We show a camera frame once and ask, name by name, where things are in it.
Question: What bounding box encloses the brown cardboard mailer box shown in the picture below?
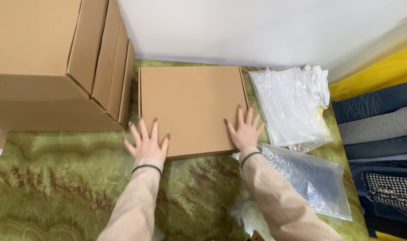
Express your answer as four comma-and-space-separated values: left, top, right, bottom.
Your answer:
138, 66, 249, 161

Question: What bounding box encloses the black hair tie wristband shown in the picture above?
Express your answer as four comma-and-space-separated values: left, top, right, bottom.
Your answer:
132, 164, 162, 177
240, 151, 263, 168

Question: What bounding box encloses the stack of clear plastic bags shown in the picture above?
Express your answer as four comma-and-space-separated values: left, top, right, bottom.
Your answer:
248, 66, 333, 154

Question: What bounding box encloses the dark blue folded garment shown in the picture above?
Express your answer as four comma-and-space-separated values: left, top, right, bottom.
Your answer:
343, 134, 407, 161

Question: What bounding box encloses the blue denim garment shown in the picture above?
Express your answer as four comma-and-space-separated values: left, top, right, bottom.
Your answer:
331, 80, 407, 125

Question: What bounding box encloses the yellow fabric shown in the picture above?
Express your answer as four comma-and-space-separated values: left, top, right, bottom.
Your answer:
329, 43, 407, 102

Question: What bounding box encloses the grey folded garment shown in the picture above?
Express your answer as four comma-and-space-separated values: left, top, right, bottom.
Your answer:
337, 103, 407, 146

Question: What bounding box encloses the clear bag with dark garment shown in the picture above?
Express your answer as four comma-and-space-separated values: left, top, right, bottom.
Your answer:
261, 143, 353, 222

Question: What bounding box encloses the large brown cardboard carton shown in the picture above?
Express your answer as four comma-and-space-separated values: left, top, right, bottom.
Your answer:
0, 0, 125, 132

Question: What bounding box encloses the stack of flat folded cartons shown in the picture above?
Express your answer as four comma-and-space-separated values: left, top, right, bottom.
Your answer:
91, 0, 136, 129

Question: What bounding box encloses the person's right hand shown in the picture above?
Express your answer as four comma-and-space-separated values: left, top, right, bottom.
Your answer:
223, 105, 266, 152

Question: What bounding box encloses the person's left hand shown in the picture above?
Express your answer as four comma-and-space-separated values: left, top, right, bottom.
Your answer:
124, 117, 171, 162

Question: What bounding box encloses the black white houndstooth garment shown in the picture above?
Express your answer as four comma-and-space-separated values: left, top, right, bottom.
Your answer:
360, 172, 407, 220

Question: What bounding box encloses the white crumpled cloth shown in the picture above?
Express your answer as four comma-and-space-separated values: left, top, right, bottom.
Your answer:
302, 64, 331, 110

